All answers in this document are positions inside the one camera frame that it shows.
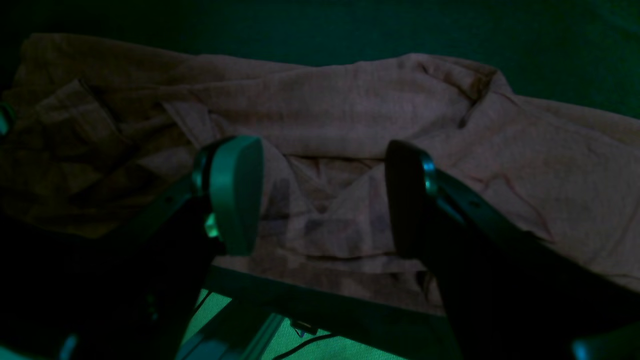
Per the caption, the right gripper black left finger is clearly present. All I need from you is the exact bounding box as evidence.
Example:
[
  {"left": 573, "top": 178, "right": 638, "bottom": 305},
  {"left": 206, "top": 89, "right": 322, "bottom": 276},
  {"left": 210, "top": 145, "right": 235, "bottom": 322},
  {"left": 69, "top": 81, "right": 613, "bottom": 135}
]
[{"left": 100, "top": 136, "right": 266, "bottom": 360}]

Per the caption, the black table cloth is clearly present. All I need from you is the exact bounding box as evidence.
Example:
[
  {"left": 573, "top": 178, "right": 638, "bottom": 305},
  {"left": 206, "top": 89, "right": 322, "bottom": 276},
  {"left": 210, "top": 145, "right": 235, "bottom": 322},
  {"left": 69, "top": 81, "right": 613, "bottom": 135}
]
[{"left": 0, "top": 0, "right": 640, "bottom": 360}]

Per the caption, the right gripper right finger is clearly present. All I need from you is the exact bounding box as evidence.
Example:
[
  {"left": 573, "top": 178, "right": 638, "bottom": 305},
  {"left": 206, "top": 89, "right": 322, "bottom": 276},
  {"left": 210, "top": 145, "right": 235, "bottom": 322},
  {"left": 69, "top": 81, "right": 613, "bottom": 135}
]
[{"left": 384, "top": 140, "right": 639, "bottom": 360}]

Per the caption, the red long-sleeve T-shirt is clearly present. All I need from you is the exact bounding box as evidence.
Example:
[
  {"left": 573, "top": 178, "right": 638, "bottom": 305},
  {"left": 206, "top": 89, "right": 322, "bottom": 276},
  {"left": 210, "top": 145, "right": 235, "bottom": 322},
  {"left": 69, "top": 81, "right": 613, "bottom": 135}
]
[{"left": 1, "top": 34, "right": 640, "bottom": 314}]

